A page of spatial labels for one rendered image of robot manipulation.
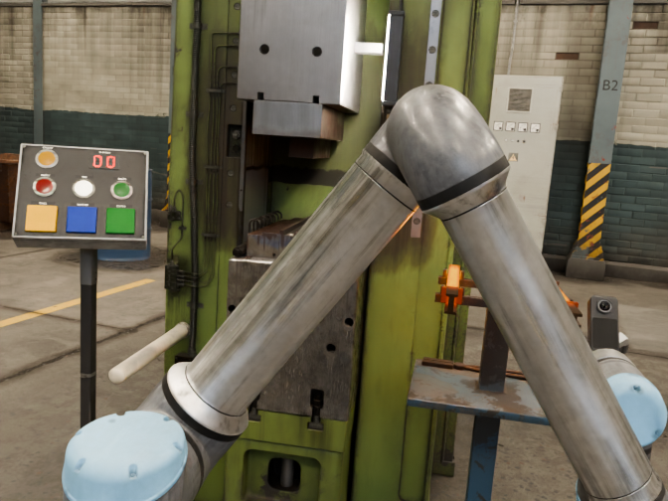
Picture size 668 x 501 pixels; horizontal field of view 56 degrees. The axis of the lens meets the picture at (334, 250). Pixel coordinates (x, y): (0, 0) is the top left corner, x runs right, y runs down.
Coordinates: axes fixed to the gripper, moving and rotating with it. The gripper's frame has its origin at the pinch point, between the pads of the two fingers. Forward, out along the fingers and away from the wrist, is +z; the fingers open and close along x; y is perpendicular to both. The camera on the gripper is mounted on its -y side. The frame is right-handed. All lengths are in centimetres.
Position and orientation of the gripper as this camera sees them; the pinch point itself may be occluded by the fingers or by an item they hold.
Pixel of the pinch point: (581, 328)
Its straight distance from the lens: 131.3
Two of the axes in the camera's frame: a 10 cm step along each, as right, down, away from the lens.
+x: 9.8, 1.0, -1.6
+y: -0.7, 9.8, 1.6
